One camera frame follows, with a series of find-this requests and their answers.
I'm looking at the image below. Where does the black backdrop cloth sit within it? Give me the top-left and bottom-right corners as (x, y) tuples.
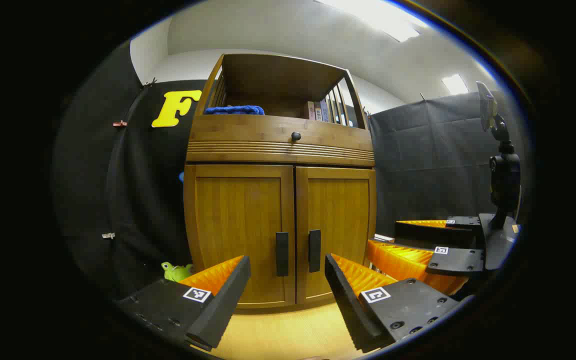
(53, 40), (209, 301)
(368, 92), (524, 238)

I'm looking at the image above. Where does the wooden cabinet drawer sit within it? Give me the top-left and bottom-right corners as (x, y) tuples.
(186, 115), (375, 167)

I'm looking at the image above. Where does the green toy frog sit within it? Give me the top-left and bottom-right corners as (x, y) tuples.
(161, 261), (195, 283)

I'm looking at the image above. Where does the blue folded cloth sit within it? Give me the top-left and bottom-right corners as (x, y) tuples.
(204, 105), (266, 116)

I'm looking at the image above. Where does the wooden cabinet door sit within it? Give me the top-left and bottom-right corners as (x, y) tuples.
(295, 166), (377, 304)
(184, 165), (296, 308)

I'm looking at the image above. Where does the wooden double-door shoe cabinet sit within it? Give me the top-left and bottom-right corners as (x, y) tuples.
(183, 53), (378, 309)

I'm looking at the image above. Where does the small ceiling light panel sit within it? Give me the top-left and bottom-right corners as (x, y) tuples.
(440, 74), (470, 96)

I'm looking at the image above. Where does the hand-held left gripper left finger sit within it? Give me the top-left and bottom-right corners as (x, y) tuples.
(115, 255), (252, 352)

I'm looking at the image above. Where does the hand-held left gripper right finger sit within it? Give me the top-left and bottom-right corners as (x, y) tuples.
(324, 252), (461, 354)

